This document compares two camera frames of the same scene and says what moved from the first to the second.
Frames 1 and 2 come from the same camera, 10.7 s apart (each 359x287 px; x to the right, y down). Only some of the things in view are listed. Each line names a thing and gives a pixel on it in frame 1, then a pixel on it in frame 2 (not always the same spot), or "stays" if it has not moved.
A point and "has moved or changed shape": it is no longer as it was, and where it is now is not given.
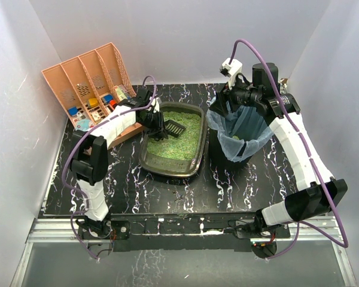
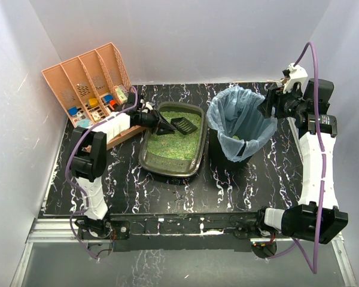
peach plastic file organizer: (88, 85) stays
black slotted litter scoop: (173, 128) has moved or changed shape
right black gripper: (227, 97) -> (273, 101)
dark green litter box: (180, 156) stays
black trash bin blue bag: (233, 136) stays
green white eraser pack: (121, 94) stays
